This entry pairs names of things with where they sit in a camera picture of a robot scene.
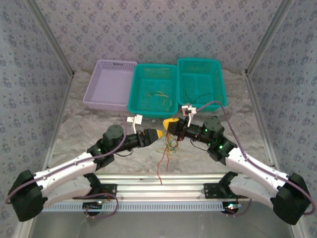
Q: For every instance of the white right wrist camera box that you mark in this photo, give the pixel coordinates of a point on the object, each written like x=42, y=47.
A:
x=187, y=109

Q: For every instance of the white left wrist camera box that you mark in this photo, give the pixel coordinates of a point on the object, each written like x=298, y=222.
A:
x=136, y=119

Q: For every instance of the teal plastic basket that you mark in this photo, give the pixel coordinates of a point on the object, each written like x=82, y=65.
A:
x=151, y=79
x=201, y=74

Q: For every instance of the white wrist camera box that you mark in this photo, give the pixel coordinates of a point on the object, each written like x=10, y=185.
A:
x=187, y=109
x=136, y=119

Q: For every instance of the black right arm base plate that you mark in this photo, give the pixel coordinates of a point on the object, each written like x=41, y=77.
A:
x=210, y=191

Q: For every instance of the aluminium frame post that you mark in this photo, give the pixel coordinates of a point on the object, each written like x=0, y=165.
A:
x=50, y=37
x=268, y=37

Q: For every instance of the aluminium side rail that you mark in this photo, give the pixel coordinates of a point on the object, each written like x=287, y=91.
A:
x=257, y=104
x=63, y=106

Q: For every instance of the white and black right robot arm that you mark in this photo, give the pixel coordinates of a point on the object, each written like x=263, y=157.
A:
x=257, y=168

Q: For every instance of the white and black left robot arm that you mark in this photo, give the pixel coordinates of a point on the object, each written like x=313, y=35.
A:
x=59, y=176

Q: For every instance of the lilac plastic basket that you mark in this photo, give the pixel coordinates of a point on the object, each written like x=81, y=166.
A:
x=109, y=86

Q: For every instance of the aluminium mounting rail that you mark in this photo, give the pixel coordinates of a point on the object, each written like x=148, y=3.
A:
x=138, y=188

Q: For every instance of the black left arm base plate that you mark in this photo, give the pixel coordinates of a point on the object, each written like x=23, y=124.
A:
x=110, y=187

